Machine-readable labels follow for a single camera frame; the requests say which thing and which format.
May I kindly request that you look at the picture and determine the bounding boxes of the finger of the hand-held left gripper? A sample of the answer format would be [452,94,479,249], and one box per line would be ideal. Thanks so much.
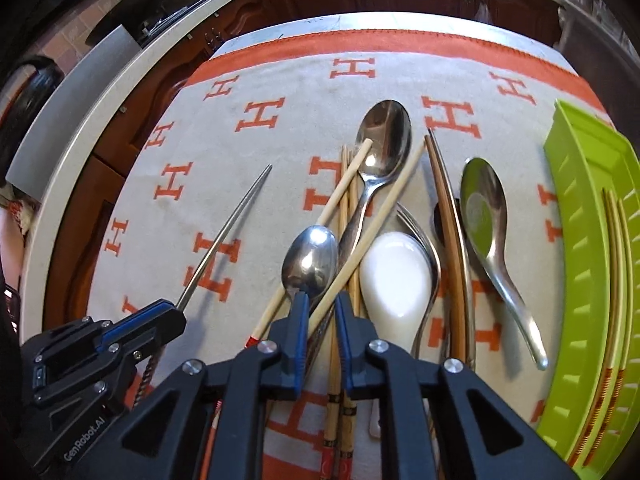
[111,305,188,362]
[101,299,172,347]

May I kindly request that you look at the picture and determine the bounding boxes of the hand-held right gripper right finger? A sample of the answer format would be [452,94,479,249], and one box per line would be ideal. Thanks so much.
[335,292,578,480]

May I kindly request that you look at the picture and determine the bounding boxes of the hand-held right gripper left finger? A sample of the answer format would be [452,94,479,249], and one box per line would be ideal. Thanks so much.
[75,292,311,480]

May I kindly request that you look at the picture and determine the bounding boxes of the medium steel spoon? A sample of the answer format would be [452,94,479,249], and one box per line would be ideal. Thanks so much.
[281,225,341,321]

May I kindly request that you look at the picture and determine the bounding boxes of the steel chopstick twisted handle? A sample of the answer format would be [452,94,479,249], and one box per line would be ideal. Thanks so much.
[132,164,274,408]

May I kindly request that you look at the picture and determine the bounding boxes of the brown wooden chopstick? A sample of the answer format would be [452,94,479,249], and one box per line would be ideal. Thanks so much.
[424,132,466,363]

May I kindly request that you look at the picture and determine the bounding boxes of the steel soup spoon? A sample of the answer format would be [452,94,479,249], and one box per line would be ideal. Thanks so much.
[459,157,549,372]

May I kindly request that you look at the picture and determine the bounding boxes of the large steel spoon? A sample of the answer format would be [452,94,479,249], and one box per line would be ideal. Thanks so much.
[337,100,414,266]

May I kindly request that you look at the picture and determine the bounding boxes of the green plastic tray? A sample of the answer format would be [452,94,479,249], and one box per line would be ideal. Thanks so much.
[544,99,640,471]

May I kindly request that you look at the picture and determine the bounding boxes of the white ceramic spoon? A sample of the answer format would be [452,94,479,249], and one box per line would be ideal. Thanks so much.
[359,230,434,438]

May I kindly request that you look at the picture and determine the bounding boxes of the bamboo chopstick patterned end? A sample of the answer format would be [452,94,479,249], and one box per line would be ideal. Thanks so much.
[340,150,362,480]
[322,145,351,480]

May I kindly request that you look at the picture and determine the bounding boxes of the brown wooden chopsticks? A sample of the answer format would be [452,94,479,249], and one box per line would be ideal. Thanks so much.
[428,129,476,366]

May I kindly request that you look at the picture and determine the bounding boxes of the bamboo chopstick red tip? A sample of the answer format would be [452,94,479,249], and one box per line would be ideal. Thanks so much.
[245,139,374,350]

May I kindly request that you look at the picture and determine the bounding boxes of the grey metal panel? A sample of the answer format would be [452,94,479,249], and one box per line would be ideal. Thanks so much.
[5,25,146,196]

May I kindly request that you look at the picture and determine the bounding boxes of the beige orange printed blanket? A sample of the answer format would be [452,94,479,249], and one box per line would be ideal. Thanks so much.
[85,30,618,480]

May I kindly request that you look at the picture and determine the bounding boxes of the black round pot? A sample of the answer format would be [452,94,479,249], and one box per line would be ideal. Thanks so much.
[0,55,66,166]

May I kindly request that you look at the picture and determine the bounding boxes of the cutlery inside tray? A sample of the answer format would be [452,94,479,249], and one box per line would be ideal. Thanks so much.
[567,187,623,467]

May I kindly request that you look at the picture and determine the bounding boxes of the bamboo chopstick red striped end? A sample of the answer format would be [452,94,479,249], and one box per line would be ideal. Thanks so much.
[585,197,635,466]

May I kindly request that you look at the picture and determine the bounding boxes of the black appliance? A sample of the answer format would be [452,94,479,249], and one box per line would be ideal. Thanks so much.
[90,0,231,46]

